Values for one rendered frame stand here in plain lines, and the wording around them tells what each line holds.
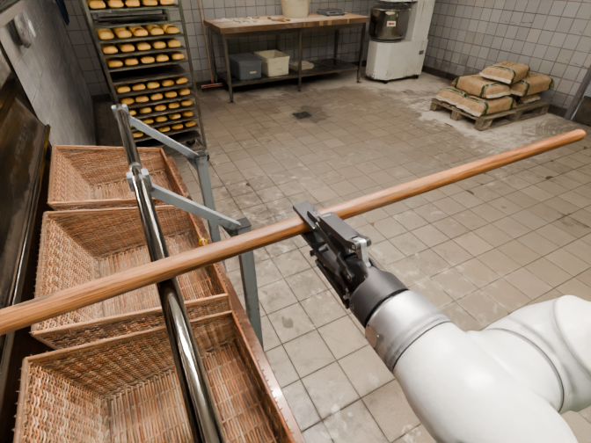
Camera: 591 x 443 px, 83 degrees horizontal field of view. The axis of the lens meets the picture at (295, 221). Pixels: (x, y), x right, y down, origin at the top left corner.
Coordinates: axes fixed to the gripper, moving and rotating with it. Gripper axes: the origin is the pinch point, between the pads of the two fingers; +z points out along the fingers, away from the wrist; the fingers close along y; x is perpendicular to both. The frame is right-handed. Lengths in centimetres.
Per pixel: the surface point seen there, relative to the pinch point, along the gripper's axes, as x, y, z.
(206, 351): -21, 59, 24
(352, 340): 49, 119, 35
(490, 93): 346, 82, 197
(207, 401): -23.3, 1.9, -19.2
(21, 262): -55, 24, 46
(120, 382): -44, 56, 24
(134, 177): -24.0, 1.6, 33.2
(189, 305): -21, 44, 31
